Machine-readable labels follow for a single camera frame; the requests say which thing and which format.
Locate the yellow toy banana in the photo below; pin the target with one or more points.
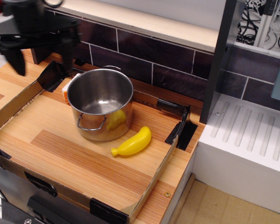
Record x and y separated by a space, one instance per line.
134 144

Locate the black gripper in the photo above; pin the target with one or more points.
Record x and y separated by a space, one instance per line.
33 27

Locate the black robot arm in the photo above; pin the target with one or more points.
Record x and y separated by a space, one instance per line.
31 3

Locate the white drying rack block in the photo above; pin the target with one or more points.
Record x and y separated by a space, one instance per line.
239 152

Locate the stainless steel pot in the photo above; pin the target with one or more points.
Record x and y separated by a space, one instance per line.
102 105

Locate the dark vertical post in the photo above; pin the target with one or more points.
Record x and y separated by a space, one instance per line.
219 62

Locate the orange slice toy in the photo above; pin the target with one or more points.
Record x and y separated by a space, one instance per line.
65 88

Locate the cardboard fence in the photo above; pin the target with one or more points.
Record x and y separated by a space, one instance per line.
51 172

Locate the brass screw in tabletop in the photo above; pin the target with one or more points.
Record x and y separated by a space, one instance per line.
167 194

